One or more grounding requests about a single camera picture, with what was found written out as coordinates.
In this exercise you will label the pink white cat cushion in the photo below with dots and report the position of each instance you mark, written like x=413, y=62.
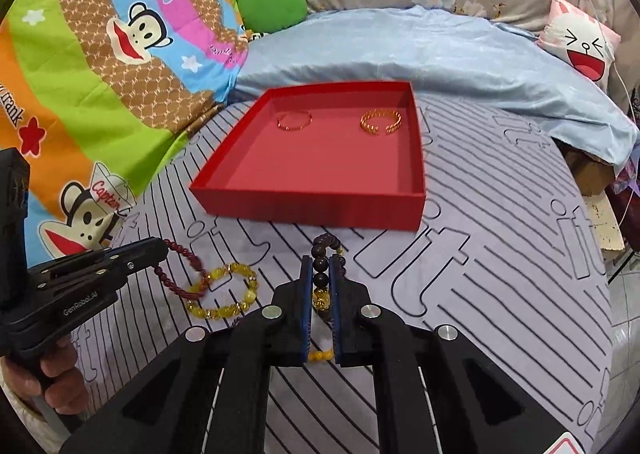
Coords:
x=580, y=41

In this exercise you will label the colourful monkey cartoon blanket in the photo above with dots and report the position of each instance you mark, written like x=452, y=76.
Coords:
x=97, y=94

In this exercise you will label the light blue satin pillow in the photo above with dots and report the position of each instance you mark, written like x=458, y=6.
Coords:
x=447, y=55

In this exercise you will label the thin gold bangle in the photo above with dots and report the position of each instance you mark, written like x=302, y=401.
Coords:
x=293, y=121

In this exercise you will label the wide gold chain bangle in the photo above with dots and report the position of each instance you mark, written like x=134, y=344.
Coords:
x=381, y=121

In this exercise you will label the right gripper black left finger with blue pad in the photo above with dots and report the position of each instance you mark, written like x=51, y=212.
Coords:
x=275, y=336

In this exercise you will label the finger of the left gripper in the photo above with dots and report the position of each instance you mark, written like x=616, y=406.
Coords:
x=142, y=256
x=70, y=264

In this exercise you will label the red jewelry box tray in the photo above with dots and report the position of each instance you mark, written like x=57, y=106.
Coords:
x=330, y=174

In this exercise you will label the person's left hand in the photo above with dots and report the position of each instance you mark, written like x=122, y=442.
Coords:
x=67, y=394

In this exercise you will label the cardboard box beside bed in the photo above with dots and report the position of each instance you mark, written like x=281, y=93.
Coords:
x=592, y=176

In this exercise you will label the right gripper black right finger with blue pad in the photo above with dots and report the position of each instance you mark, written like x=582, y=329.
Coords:
x=366, y=334

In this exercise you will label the green plush toy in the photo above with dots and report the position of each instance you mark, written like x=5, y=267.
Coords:
x=268, y=16

